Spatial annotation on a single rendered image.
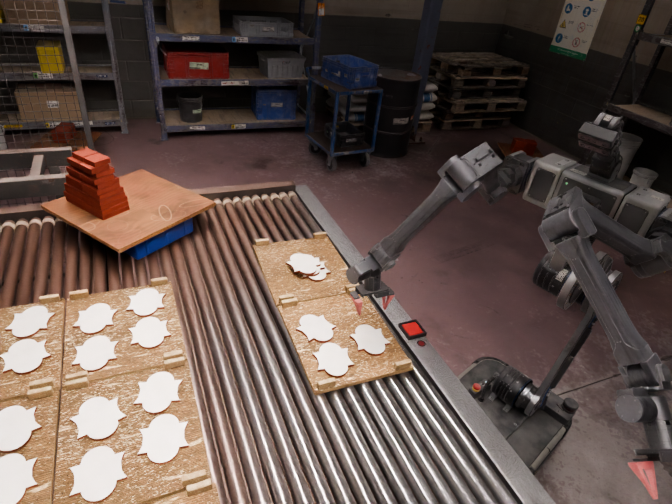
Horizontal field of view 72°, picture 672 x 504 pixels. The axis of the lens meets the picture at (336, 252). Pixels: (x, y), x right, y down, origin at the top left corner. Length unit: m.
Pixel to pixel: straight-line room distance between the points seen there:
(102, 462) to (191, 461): 0.21
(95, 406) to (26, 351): 0.33
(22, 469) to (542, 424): 2.10
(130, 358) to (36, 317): 0.38
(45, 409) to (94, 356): 0.20
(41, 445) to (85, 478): 0.17
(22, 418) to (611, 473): 2.56
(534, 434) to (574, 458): 0.40
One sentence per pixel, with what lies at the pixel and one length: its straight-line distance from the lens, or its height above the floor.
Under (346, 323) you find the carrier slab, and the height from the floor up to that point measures 0.94.
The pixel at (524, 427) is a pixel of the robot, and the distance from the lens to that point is 2.53.
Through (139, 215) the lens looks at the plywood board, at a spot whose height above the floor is 1.04.
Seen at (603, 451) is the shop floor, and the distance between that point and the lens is 2.99.
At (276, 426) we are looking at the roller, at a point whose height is 0.92.
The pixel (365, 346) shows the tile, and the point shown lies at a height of 0.95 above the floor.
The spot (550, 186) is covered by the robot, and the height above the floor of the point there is 1.46.
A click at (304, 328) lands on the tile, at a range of 1.64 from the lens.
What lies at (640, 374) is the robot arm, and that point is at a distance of 1.26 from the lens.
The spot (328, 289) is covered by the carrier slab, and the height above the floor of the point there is 0.94.
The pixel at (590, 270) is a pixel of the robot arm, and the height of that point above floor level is 1.51.
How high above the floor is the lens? 2.08
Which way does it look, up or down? 34 degrees down
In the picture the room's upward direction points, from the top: 7 degrees clockwise
